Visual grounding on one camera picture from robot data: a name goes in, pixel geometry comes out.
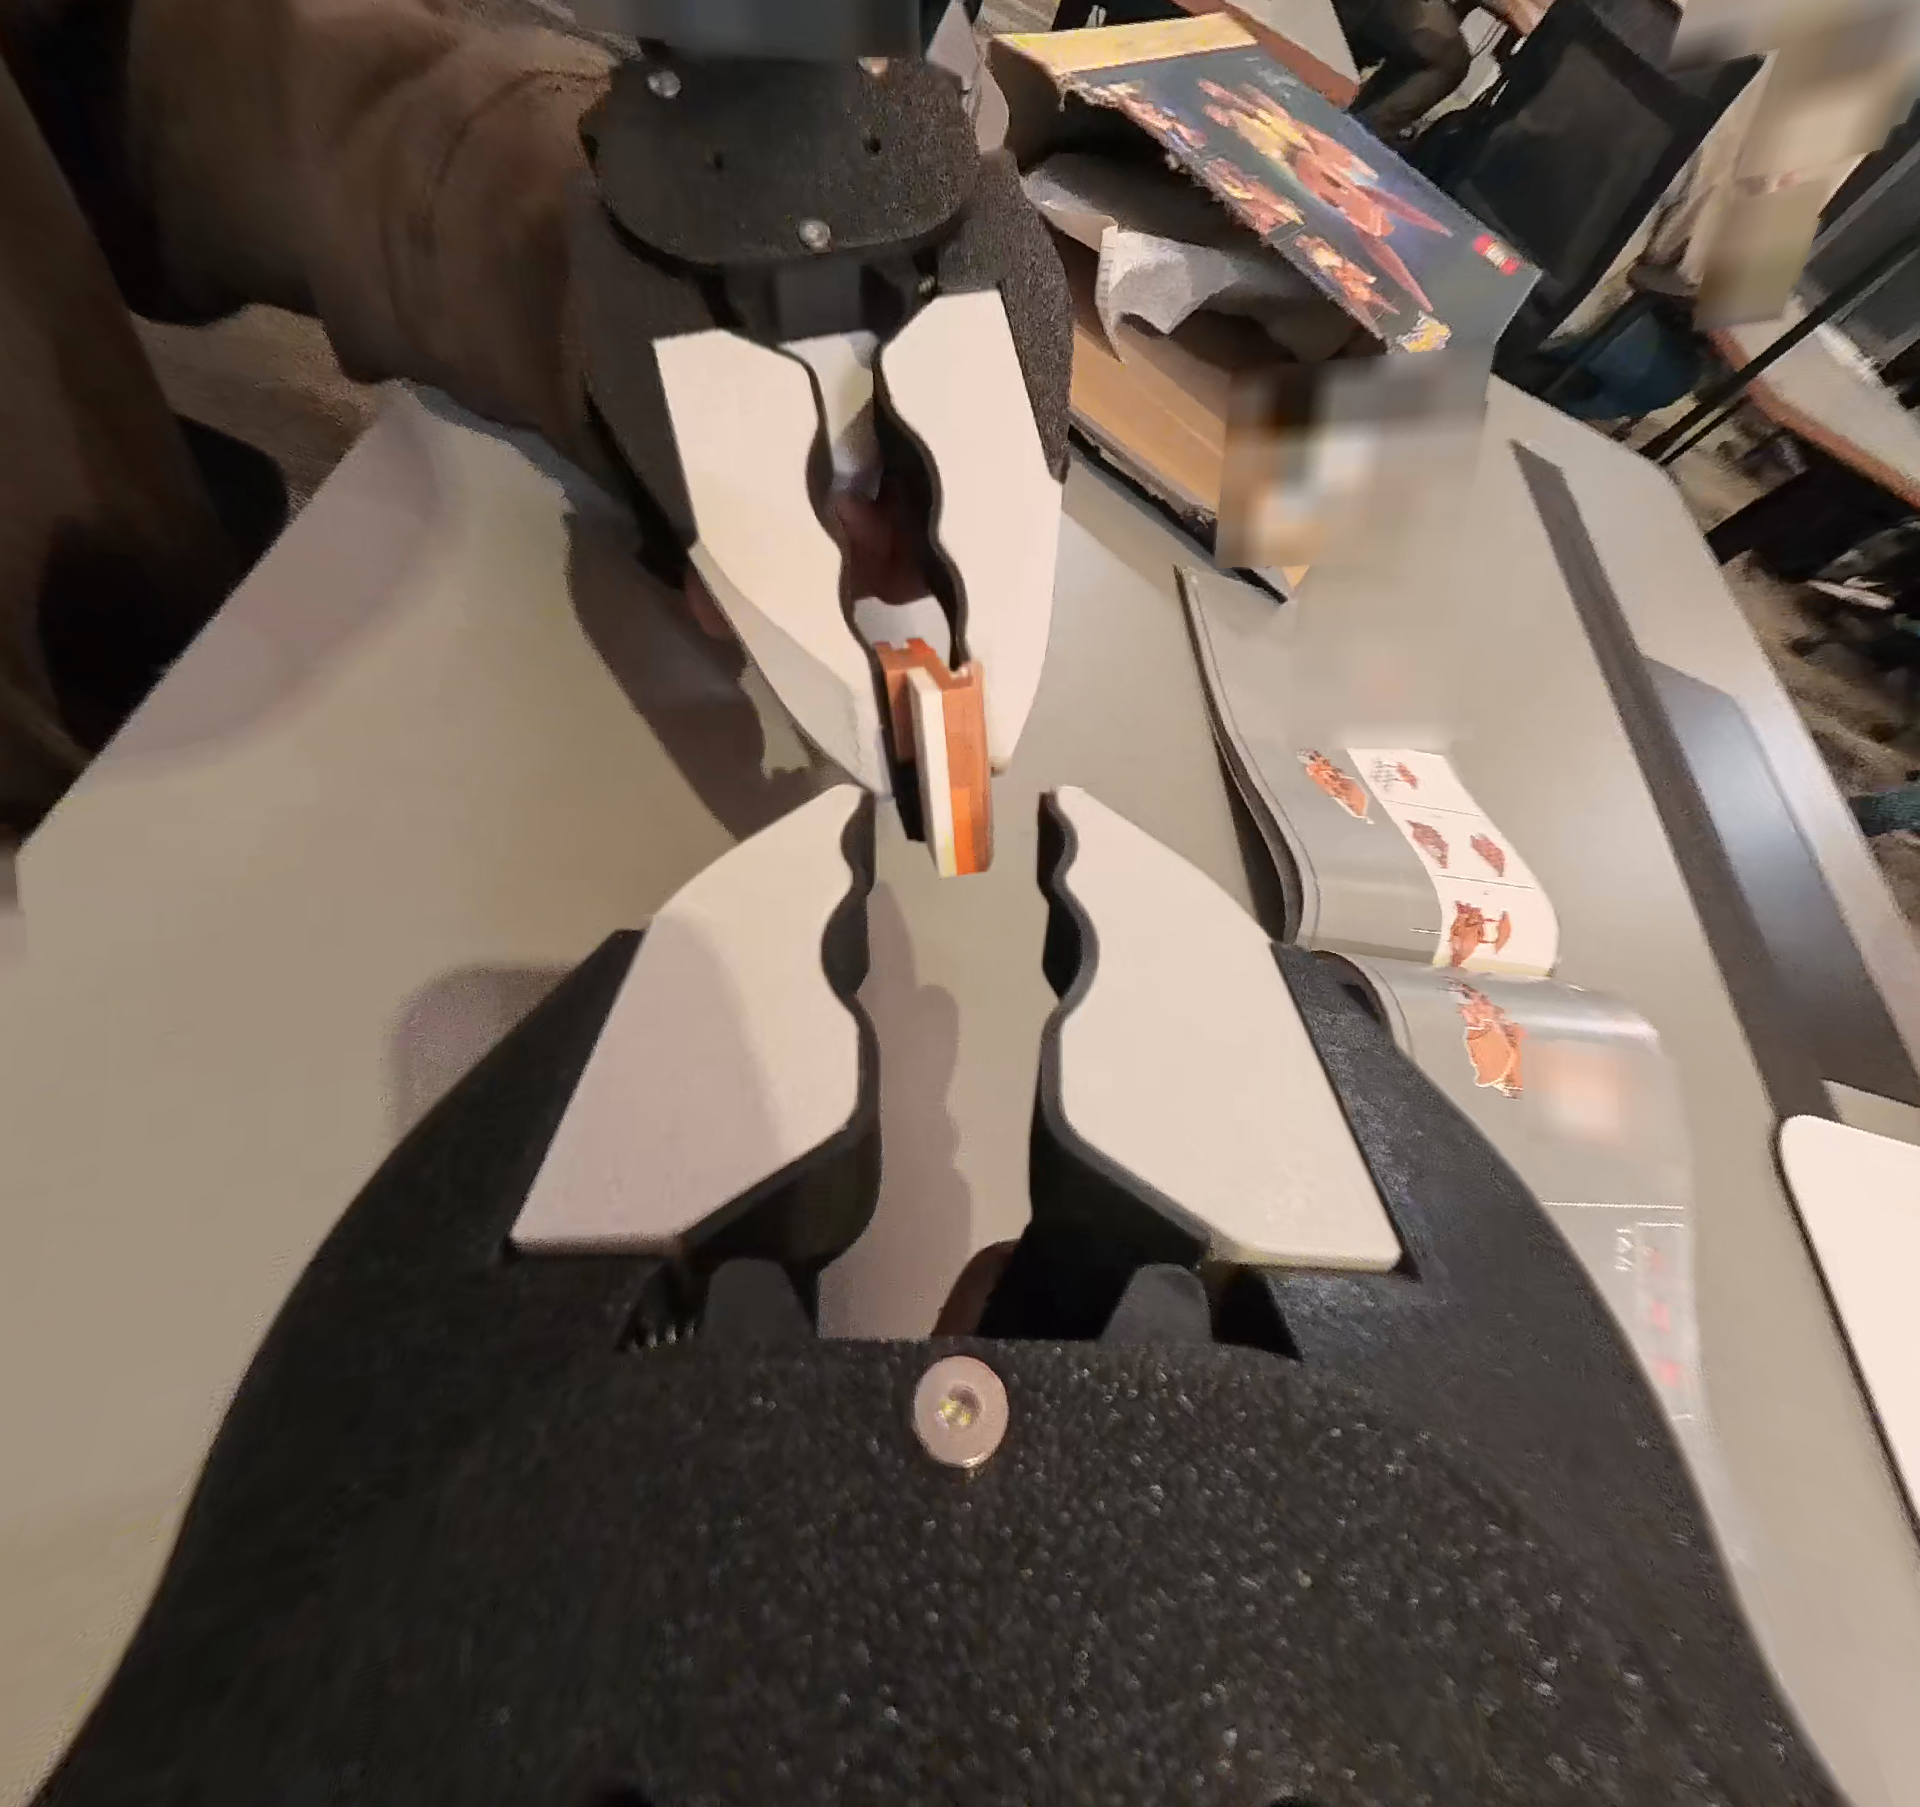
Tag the grey instruction booklet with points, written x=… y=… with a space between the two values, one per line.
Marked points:
x=1274 y=726

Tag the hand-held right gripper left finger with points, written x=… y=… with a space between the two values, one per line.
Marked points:
x=704 y=1058

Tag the person's torso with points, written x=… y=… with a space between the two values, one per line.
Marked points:
x=89 y=488

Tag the person's left forearm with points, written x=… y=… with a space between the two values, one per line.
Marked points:
x=299 y=113

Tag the white flat pad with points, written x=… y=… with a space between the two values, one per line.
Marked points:
x=1860 y=1266

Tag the grey plastic bag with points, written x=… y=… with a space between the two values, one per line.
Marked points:
x=1154 y=278

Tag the grey desk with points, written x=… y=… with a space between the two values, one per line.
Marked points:
x=450 y=726

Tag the person's left hand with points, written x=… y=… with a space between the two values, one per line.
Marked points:
x=885 y=548

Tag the orange brick plate assembly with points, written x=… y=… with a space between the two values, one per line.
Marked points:
x=952 y=787

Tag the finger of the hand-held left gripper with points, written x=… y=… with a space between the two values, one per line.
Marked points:
x=741 y=488
x=990 y=488

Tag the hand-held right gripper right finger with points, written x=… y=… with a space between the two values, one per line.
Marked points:
x=1214 y=1072

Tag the black equipment case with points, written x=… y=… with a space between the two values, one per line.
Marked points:
x=1620 y=141

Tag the printed toy set box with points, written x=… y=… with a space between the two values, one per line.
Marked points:
x=1306 y=170

